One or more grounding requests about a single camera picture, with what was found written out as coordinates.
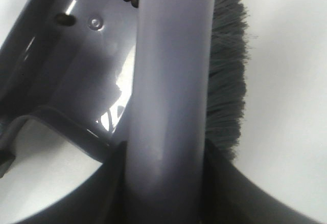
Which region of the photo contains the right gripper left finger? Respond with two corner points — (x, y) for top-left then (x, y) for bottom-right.
(17, 141), (127, 223)

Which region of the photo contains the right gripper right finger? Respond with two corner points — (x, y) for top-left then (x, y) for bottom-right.
(201, 141), (316, 223)

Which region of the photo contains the grey plastic dustpan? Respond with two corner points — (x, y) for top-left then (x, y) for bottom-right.
(1, 0), (138, 174)

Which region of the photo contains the grey hand brush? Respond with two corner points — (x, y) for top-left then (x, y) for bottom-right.
(125, 0), (246, 223)

